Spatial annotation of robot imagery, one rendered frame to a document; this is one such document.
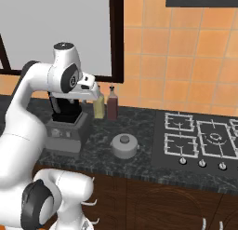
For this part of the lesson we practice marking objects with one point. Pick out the dark framed window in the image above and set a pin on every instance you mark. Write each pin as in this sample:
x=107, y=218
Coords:
x=55, y=19

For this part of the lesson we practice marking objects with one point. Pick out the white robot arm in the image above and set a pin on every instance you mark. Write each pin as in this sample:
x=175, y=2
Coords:
x=21, y=137

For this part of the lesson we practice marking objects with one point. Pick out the black gas hob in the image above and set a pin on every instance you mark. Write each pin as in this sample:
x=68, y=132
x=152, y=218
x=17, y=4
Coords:
x=198, y=140

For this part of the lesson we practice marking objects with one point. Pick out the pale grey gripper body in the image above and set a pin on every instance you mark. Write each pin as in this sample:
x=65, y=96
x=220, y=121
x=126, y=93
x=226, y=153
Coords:
x=89, y=95

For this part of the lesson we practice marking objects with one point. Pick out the grey blender with black jar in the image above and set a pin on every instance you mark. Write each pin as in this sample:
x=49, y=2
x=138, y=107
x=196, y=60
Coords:
x=66, y=132

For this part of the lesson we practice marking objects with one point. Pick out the pale yellow bottle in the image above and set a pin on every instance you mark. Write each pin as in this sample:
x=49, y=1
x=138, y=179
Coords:
x=99, y=108

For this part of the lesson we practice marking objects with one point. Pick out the dark red bottle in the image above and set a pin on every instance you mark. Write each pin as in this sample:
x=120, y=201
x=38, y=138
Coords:
x=112, y=108

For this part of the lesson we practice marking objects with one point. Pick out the silver hob knob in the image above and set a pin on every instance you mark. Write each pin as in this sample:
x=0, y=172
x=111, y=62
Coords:
x=202, y=163
x=182, y=160
x=222, y=166

